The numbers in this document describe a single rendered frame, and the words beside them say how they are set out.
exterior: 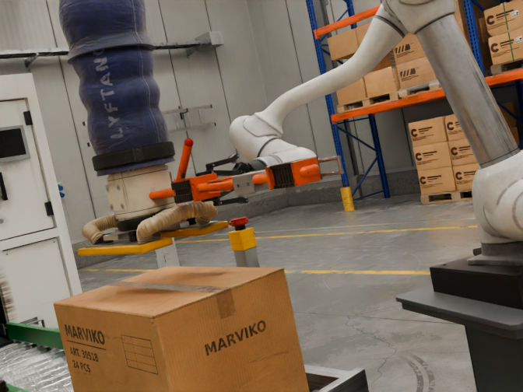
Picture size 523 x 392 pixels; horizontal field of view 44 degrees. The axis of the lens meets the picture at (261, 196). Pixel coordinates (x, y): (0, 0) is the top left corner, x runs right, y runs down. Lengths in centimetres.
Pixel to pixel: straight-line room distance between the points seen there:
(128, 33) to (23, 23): 956
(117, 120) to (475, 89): 90
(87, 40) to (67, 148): 935
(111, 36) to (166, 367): 84
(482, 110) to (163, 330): 91
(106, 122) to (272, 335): 70
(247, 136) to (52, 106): 936
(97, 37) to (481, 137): 99
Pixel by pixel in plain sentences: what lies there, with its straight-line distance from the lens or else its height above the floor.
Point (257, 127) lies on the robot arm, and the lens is 185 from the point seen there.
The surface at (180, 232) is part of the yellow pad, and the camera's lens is 180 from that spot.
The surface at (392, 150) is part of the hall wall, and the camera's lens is 1173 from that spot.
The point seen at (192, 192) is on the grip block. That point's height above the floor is 119.
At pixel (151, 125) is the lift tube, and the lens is 174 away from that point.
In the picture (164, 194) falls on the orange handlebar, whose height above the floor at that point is 120.
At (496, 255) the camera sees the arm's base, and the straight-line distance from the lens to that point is 186.
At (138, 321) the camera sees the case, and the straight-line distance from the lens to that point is 156.
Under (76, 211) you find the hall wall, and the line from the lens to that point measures 1104.
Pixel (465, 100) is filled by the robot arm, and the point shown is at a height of 128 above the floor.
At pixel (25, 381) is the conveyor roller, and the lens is 290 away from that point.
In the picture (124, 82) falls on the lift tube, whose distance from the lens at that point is 175.
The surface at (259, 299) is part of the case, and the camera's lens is 165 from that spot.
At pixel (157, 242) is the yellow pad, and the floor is 109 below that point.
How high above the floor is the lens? 126
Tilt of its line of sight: 4 degrees down
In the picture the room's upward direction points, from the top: 12 degrees counter-clockwise
